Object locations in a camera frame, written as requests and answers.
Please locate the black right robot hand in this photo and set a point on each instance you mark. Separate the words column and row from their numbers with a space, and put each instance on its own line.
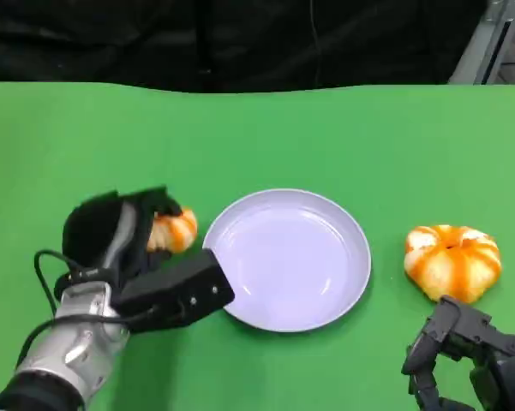
column 467, row 338

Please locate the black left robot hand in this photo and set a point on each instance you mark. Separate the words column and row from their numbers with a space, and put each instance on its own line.
column 90, row 227

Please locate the orange white toy bread roll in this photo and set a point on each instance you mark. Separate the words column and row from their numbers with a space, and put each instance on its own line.
column 450, row 261
column 175, row 231

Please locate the black fabric drape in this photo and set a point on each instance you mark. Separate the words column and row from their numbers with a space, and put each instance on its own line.
column 111, row 38

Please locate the lilac plate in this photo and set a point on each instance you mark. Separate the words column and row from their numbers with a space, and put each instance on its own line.
column 291, row 257

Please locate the green table cloth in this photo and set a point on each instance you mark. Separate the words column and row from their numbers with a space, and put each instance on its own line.
column 283, row 141

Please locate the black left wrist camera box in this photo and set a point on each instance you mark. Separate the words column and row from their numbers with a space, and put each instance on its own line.
column 175, row 287

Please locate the aluminium frame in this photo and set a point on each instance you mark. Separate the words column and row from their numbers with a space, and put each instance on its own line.
column 480, row 47

